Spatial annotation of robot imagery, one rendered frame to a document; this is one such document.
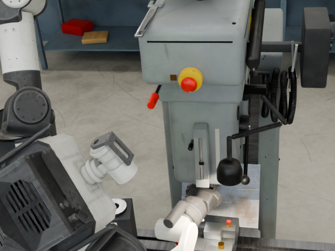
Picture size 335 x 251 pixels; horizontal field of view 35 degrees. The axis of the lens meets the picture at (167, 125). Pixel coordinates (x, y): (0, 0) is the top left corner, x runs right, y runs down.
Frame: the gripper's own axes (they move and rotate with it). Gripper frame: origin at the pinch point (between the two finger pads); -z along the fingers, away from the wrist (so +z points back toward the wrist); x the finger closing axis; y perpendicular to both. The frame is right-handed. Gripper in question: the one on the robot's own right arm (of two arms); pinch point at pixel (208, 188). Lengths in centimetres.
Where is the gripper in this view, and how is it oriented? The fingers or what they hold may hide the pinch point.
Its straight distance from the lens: 178.5
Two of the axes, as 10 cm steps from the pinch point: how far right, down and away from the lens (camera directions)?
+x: -8.8, -1.9, 4.4
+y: 0.6, 8.6, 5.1
